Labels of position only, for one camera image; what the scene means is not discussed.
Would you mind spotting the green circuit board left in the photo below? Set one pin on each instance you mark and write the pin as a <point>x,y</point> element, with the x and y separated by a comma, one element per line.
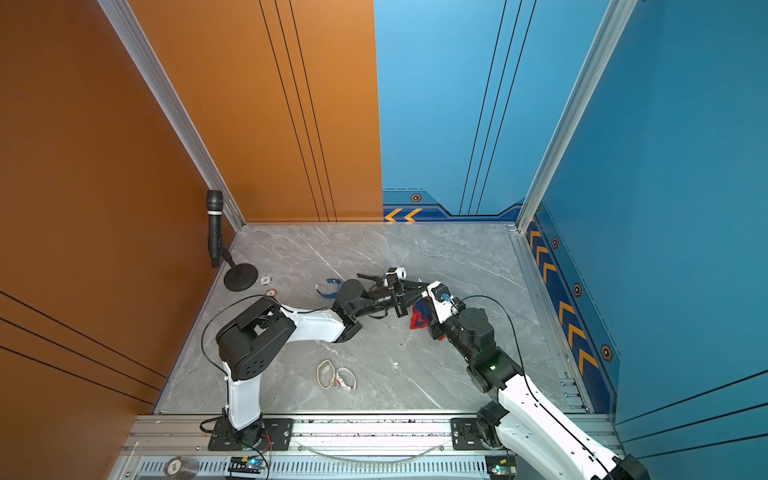
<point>247,467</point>

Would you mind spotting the green circuit board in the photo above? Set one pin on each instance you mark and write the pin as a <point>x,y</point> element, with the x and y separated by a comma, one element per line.
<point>500,467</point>
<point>247,467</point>

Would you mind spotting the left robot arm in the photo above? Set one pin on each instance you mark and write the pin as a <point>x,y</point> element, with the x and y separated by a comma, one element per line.
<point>248,344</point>

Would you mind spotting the pink white watch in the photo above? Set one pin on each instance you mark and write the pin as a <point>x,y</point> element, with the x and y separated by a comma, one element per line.
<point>345,379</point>

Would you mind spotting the red and blue cloth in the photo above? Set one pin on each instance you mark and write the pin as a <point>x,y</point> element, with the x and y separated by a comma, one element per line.
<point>421,314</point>

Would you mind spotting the black microphone on stand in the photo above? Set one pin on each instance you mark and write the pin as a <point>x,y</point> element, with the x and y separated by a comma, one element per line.
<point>239,276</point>

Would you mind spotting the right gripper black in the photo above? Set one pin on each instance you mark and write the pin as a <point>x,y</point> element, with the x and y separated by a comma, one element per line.
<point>435,329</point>

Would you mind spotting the silver tape roll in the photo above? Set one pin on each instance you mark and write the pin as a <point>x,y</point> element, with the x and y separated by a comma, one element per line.
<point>181,468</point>

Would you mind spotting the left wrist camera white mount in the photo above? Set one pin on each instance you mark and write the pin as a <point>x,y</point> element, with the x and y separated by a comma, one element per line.
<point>394,277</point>

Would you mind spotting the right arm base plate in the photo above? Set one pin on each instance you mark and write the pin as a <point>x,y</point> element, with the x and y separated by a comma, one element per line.
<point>472,433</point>

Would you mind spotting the green circuit board right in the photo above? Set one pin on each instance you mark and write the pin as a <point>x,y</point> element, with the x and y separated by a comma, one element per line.
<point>500,467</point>

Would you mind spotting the beige band watch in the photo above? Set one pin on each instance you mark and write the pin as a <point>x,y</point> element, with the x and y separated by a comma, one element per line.
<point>326,375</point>

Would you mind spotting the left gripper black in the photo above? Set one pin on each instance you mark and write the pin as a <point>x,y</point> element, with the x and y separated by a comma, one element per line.
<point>395,294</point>

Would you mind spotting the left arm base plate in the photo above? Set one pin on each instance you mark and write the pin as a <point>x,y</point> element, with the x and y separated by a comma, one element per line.
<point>267,434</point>

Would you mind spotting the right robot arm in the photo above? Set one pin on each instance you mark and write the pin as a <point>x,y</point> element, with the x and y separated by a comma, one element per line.
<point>520,418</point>

